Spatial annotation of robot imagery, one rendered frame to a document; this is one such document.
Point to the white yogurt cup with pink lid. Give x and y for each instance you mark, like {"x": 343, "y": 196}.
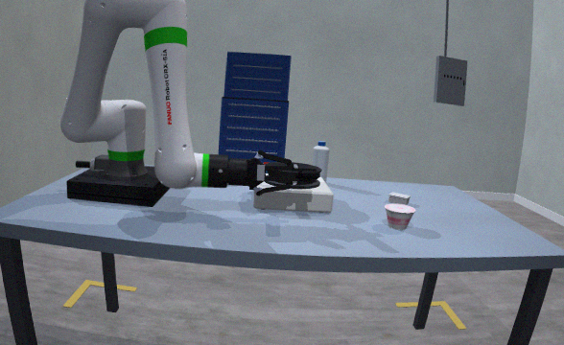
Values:
{"x": 399, "y": 215}

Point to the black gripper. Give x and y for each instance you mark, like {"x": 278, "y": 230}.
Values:
{"x": 238, "y": 173}

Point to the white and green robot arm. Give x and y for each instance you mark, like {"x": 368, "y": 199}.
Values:
{"x": 122, "y": 123}

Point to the grey bottle with blue cap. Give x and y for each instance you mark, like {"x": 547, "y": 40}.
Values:
{"x": 320, "y": 158}

